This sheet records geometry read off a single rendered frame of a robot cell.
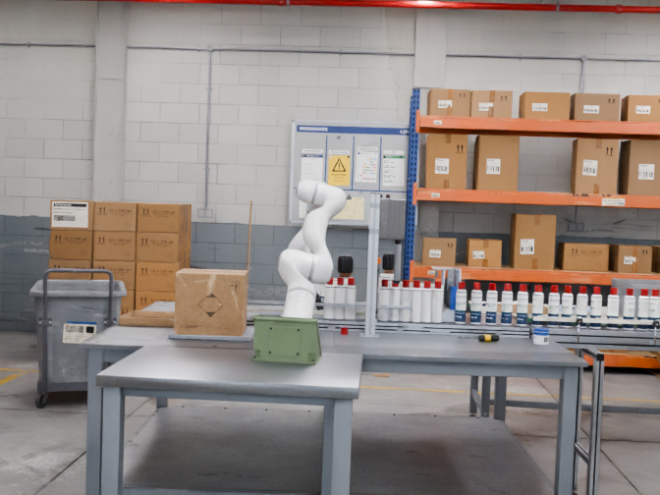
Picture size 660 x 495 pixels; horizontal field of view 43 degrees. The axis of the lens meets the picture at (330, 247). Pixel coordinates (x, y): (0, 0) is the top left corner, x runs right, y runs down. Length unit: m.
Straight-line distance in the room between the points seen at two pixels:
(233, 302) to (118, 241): 3.69
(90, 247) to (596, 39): 5.18
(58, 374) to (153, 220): 1.84
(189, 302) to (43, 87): 5.75
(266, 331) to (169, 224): 4.06
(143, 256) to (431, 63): 3.41
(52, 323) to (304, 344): 2.96
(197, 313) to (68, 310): 2.26
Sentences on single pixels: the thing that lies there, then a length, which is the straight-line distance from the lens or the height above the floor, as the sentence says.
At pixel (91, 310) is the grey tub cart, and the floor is 0.67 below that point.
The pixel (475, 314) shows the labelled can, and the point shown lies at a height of 0.93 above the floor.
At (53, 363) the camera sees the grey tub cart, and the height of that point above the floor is 0.31.
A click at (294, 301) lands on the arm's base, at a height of 1.05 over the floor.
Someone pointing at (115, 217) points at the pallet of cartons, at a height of 1.26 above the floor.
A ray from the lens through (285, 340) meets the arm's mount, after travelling 3.22.
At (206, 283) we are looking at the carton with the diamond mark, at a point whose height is 1.08.
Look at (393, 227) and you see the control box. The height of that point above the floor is 1.34.
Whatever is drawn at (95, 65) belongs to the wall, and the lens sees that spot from 8.93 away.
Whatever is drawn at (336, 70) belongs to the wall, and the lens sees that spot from 8.55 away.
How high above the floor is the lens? 1.44
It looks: 3 degrees down
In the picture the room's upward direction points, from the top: 2 degrees clockwise
